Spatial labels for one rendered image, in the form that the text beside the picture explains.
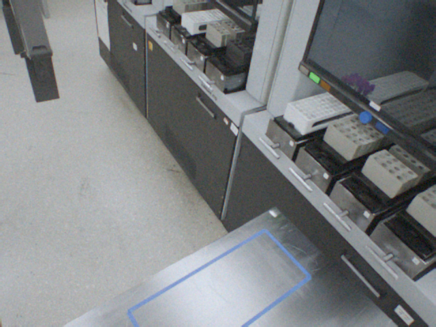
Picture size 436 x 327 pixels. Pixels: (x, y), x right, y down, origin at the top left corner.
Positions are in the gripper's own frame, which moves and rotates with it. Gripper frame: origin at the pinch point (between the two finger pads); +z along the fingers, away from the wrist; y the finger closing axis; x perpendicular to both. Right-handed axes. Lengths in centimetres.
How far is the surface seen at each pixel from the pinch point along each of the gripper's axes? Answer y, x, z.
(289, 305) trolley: 35, 31, 38
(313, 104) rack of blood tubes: -11, 78, 34
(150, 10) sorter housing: -121, 72, 47
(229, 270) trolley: 23, 24, 38
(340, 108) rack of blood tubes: -7, 85, 34
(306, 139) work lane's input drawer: -4, 70, 40
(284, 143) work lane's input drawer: -8, 66, 43
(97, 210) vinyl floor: -70, 20, 120
